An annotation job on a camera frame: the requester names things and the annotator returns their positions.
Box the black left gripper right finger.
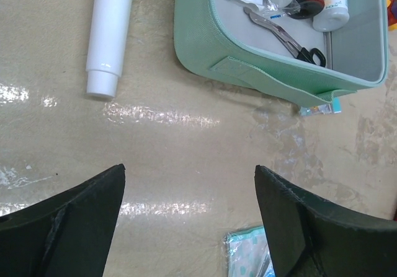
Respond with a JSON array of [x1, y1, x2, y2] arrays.
[[254, 165, 396, 276]]

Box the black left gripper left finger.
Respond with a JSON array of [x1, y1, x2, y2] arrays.
[[1, 164, 125, 276]]

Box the green dotted plaster packet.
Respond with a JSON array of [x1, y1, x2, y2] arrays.
[[224, 226, 275, 277]]

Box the black handled scissors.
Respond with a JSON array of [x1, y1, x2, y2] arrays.
[[243, 7, 326, 68]]

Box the mint green medicine case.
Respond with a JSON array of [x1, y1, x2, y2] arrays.
[[174, 0, 388, 107]]

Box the white green label bottle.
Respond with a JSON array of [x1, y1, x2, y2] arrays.
[[313, 0, 350, 32]]

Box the teal header small packet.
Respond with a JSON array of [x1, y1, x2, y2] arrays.
[[299, 98, 342, 117]]

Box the white plastic tube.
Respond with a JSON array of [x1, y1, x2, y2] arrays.
[[86, 0, 133, 99]]

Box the colourful toy car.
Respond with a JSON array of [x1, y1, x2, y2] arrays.
[[386, 0, 397, 31]]

